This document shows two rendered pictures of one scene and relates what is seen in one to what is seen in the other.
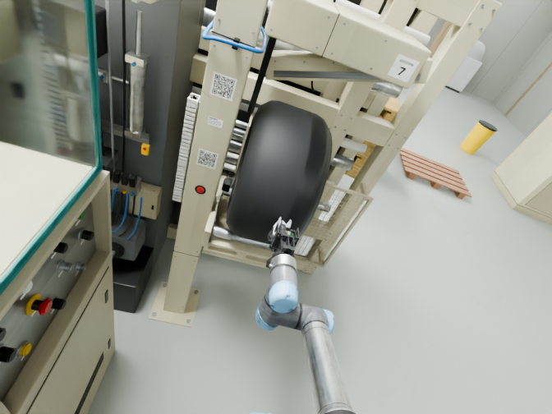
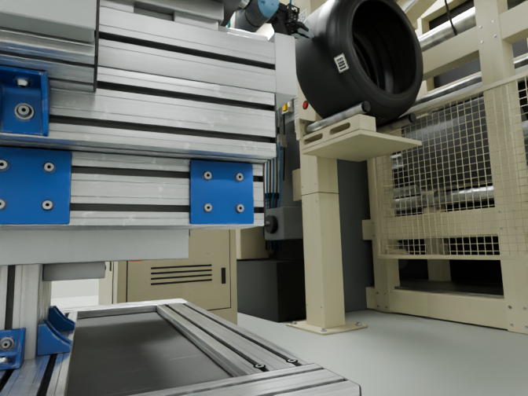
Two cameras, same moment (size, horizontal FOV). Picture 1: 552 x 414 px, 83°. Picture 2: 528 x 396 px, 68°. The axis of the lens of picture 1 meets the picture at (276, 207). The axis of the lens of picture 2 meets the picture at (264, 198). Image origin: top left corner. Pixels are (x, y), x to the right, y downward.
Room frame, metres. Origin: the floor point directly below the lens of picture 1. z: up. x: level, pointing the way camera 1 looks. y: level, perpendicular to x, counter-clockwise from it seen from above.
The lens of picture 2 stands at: (0.14, -1.35, 0.37)
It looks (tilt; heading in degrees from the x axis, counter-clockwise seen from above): 7 degrees up; 71
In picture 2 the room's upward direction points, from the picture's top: 2 degrees counter-clockwise
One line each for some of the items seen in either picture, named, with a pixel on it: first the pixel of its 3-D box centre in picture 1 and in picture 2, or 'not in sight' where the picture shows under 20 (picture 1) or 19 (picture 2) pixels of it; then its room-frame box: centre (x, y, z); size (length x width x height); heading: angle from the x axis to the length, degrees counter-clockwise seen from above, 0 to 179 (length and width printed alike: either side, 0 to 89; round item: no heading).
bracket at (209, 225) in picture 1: (215, 208); (331, 134); (1.05, 0.26, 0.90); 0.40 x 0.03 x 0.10; 14
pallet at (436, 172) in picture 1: (431, 172); not in sight; (4.54, -1.93, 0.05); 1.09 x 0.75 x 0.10; 94
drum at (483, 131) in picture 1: (477, 137); not in sight; (6.42, -2.99, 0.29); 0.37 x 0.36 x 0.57; 5
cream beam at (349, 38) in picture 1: (344, 34); not in sight; (1.41, 0.03, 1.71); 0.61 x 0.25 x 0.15; 104
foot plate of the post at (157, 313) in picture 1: (176, 302); (325, 324); (1.01, 0.33, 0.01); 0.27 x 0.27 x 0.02; 14
